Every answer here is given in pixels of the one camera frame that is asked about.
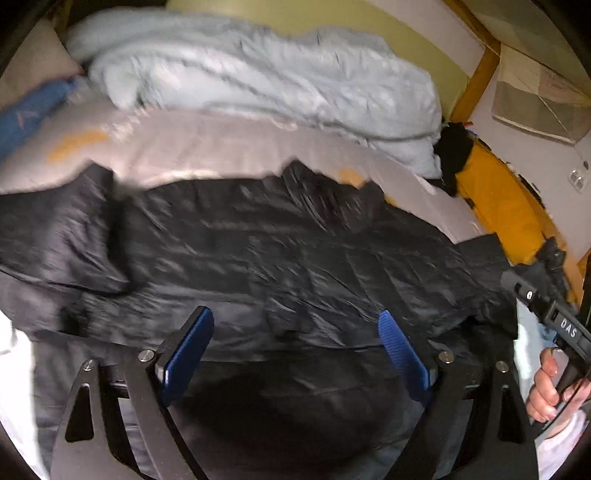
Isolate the person's right hand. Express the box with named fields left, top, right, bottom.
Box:
left=526, top=348, right=591, bottom=423

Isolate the black cloth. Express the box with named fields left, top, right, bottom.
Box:
left=434, top=121, right=475, bottom=197

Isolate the checked hanging cloth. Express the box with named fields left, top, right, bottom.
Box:
left=492, top=44, right=591, bottom=144

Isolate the beige pillow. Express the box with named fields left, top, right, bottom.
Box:
left=0, top=18, right=84, bottom=112

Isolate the blue pillow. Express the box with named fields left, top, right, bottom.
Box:
left=0, top=78, right=79, bottom=158

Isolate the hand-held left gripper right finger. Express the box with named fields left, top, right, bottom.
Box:
left=378, top=310, right=541, bottom=480

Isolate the white wall socket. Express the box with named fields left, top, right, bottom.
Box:
left=568, top=161, right=591, bottom=192

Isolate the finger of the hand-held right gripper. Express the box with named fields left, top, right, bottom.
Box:
left=501, top=270, right=553, bottom=320

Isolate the yellow cushion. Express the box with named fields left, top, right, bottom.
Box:
left=455, top=138, right=561, bottom=266

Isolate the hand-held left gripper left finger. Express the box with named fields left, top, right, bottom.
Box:
left=48, top=305, right=215, bottom=480

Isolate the black puffer jacket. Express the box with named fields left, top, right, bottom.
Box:
left=0, top=159, right=520, bottom=480

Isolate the light blue duvet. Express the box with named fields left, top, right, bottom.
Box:
left=65, top=9, right=444, bottom=178

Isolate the wooden bed frame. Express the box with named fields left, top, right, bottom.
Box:
left=443, top=0, right=591, bottom=310

